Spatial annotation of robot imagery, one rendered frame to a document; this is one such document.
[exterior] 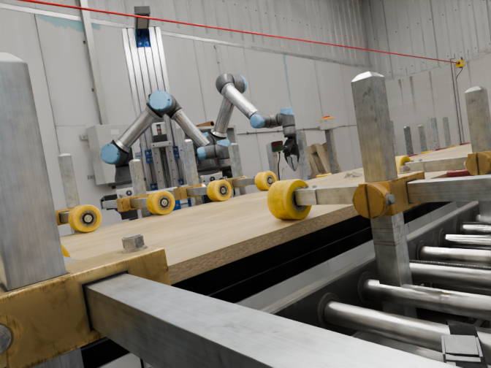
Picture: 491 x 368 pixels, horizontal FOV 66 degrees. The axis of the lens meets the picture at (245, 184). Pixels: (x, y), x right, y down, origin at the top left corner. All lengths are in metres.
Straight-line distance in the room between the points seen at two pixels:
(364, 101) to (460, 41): 8.95
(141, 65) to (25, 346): 2.52
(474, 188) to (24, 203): 0.51
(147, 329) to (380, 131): 0.45
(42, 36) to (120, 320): 4.33
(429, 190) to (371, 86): 0.17
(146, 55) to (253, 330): 2.64
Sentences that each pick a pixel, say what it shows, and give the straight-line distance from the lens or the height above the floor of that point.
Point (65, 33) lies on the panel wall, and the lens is 4.62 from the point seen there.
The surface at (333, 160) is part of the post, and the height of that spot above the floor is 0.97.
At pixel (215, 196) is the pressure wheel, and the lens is 1.41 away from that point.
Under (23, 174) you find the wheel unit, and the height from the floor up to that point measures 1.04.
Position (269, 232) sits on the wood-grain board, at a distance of 0.68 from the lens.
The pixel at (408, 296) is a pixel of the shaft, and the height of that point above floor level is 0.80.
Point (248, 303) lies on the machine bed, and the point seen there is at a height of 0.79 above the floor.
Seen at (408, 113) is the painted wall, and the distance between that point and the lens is 9.67.
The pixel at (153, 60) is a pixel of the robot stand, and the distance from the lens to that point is 2.76.
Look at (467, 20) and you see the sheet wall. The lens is 9.53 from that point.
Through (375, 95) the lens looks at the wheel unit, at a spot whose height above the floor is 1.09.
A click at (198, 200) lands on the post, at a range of 1.64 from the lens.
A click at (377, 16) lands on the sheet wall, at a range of 10.23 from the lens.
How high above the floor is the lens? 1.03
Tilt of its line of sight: 3 degrees down
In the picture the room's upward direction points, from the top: 9 degrees counter-clockwise
